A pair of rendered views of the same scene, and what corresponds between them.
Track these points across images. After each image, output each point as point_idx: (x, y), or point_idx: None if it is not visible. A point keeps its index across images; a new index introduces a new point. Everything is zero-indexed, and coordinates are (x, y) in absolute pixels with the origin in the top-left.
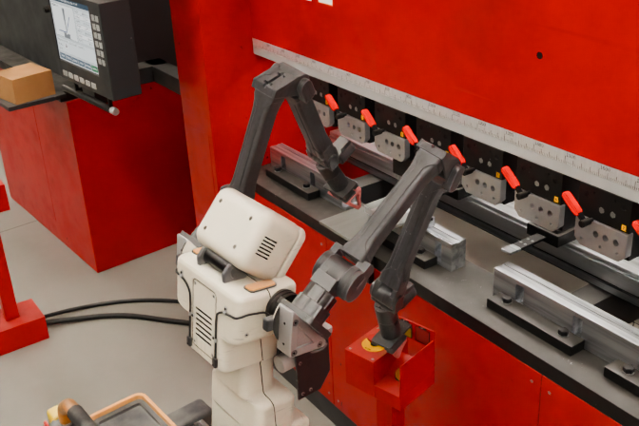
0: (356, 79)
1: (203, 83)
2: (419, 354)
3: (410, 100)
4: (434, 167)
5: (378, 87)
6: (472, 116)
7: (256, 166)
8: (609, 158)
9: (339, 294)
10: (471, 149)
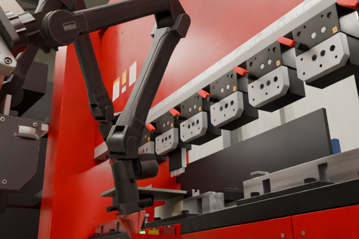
0: None
1: (54, 169)
2: (160, 237)
3: (176, 94)
4: None
5: (158, 105)
6: (213, 64)
7: (29, 50)
8: None
9: (44, 24)
10: (215, 88)
